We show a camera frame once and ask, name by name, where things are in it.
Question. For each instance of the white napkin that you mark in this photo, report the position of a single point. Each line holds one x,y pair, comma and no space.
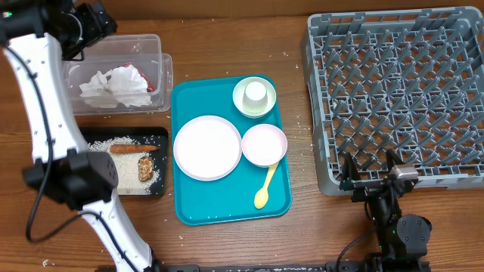
122,85

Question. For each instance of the small pink plate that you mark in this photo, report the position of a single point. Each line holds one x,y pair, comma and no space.
264,145

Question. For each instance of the pile of white rice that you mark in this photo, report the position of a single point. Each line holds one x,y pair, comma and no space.
127,166

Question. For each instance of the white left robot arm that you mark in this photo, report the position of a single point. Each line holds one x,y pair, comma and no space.
37,37

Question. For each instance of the black tray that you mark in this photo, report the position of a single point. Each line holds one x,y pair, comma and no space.
157,136

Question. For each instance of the red snack wrapper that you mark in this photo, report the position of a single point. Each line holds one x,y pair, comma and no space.
150,87

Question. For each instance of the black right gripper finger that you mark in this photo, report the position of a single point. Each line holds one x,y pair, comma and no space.
392,159
350,172

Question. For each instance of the yellow plastic spoon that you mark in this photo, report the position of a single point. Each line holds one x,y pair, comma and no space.
261,197

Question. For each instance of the brown carrot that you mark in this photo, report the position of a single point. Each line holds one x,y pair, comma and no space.
131,148

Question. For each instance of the teal serving tray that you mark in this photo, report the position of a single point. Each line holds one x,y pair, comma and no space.
229,198

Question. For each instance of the large pink plate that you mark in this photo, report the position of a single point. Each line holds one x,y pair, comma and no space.
207,148

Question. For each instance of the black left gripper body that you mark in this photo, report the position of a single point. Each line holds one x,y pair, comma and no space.
84,28

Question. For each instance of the cream cup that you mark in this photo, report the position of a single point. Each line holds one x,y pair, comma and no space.
255,97

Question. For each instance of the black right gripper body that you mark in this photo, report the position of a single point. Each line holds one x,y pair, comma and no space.
365,190

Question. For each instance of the grey dishwasher rack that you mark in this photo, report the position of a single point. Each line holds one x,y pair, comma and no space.
410,81

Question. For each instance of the clear plastic bin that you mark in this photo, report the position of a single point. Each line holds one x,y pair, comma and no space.
142,51

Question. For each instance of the cream bowl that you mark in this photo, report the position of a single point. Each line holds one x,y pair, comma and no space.
238,93

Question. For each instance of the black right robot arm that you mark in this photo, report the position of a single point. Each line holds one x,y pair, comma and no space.
402,238

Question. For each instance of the granola bar piece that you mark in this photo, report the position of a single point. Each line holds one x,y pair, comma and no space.
145,168

